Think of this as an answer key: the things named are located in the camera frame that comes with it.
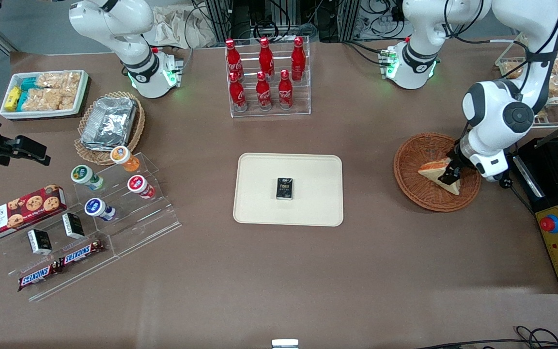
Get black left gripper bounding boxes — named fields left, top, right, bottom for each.
left=438, top=137, right=478, bottom=187

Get triangular white bread sandwich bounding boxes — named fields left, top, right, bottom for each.
left=418, top=157, right=461, bottom=196

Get round brown wicker basket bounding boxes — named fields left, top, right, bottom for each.
left=394, top=132, right=481, bottom=213

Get silver foil tray stack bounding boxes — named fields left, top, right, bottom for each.
left=80, top=96, right=138, bottom=151

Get light tan wicker basket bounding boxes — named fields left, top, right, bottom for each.
left=74, top=91, right=146, bottom=166

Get beige rectangular serving tray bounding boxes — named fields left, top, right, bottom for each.
left=233, top=153, right=344, bottom=227

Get yellow snack packet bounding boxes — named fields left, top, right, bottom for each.
left=5, top=86, right=22, bottom=111

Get red Walkers cookie box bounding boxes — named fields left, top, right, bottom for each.
left=0, top=184, right=67, bottom=244

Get green gum bottle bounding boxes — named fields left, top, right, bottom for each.
left=70, top=164, right=105, bottom=191

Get white rectangular snack bin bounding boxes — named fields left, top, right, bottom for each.
left=0, top=70, right=90, bottom=120

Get small black white-sided box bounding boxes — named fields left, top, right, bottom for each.
left=27, top=229, right=53, bottom=256
left=62, top=213, right=85, bottom=239

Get blue gum bottle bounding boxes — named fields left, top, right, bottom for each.
left=84, top=197, right=116, bottom=222

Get black machine with yellow panel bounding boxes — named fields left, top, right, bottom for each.
left=511, top=138, right=558, bottom=294

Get orange gum bottle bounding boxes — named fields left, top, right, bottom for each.
left=110, top=146, right=140, bottom=173

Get red emergency stop button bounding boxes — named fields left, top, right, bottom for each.
left=539, top=214, right=558, bottom=235

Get brown Snickers chocolate bar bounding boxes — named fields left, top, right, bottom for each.
left=17, top=263, right=62, bottom=292
left=60, top=239, right=106, bottom=267

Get red gum bottle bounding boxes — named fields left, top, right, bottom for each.
left=127, top=175, right=155, bottom=200

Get clear acrylic stepped stand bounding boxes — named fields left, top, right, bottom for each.
left=0, top=213, right=119, bottom=302
left=72, top=153, right=183, bottom=258

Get clear acrylic bottle rack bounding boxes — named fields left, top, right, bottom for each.
left=224, top=35, right=312, bottom=118

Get small black gold-print box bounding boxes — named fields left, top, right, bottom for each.
left=276, top=177, right=295, bottom=201

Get red Coca-Cola bottle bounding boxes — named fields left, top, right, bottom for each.
left=291, top=36, right=307, bottom=82
left=229, top=72, right=248, bottom=112
left=258, top=37, right=275, bottom=81
left=225, top=39, right=244, bottom=81
left=278, top=69, right=294, bottom=110
left=255, top=71, right=274, bottom=111

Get beige cloth bag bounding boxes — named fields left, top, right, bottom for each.
left=150, top=5, right=217, bottom=49

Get black power cable with plug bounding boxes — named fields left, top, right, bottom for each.
left=499, top=175, right=535, bottom=215

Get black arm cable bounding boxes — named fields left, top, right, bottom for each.
left=444, top=0, right=558, bottom=102

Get black cable bundle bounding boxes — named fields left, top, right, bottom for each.
left=414, top=326, right=558, bottom=349

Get black aluminium frame rack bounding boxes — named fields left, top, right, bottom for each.
left=203, top=0, right=358, bottom=43

